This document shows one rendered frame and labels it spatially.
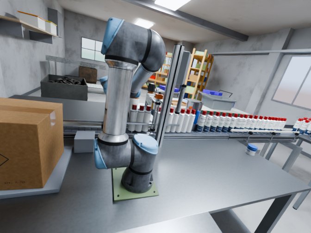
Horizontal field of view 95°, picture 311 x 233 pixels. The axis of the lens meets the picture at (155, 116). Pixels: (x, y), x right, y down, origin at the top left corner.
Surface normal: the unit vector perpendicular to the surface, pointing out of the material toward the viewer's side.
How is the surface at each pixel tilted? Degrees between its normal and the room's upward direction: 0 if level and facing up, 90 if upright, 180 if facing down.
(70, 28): 90
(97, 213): 0
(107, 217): 0
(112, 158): 83
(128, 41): 83
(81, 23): 90
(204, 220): 0
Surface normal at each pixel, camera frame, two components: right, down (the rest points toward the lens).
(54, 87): 0.48, 0.37
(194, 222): 0.18, -0.93
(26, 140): 0.25, 0.36
